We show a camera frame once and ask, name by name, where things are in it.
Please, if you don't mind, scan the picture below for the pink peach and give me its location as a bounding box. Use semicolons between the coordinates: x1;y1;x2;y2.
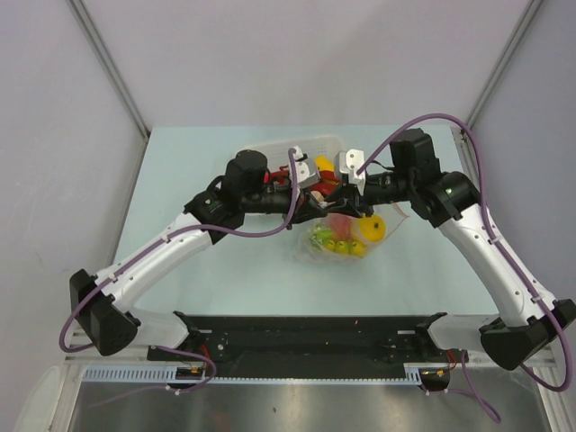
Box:
326;214;353;241

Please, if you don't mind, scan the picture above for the clear zip top bag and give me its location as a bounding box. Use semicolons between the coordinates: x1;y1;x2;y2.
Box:
295;204;409;264

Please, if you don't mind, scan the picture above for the yellow orange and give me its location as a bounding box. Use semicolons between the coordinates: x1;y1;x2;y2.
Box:
358;214;386;243

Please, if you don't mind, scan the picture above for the white green celery stalk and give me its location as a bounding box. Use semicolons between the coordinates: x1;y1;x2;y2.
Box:
309;226;334;248

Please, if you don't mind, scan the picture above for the yellow banana bunch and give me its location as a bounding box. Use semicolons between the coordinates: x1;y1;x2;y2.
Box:
322;239;367;258

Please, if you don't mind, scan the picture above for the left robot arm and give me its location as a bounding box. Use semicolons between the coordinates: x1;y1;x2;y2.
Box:
59;146;320;360

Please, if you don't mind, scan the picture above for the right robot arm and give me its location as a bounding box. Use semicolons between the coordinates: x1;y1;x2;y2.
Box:
327;129;575;371

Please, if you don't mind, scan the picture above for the beige garlic bulb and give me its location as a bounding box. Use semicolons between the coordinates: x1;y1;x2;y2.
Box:
311;191;325;203

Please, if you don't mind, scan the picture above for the red crayfish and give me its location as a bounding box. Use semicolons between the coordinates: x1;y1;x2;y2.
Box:
265;166;339;196

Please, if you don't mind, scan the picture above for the yellow lemon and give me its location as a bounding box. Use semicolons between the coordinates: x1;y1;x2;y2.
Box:
314;155;335;173

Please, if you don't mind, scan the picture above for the white plastic basket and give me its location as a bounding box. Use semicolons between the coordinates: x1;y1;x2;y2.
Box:
240;135;345;171

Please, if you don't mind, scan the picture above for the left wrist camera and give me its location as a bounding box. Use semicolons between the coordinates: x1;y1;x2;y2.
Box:
288;146;320;189

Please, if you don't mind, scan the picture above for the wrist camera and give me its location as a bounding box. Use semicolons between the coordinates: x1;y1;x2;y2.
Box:
288;146;320;189
334;149;365;192

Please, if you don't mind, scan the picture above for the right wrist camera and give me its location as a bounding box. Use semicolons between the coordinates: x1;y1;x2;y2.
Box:
334;149;365;192

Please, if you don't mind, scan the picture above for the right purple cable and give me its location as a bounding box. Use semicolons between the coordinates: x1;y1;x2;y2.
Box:
357;112;572;392

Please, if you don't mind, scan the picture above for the purple cable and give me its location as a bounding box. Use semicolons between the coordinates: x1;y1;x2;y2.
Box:
357;112;572;392
59;148;301;355

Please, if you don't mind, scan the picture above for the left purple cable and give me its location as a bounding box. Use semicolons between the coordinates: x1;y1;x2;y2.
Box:
59;148;301;355

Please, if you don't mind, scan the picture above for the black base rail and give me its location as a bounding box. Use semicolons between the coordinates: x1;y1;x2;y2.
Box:
147;313;465;380

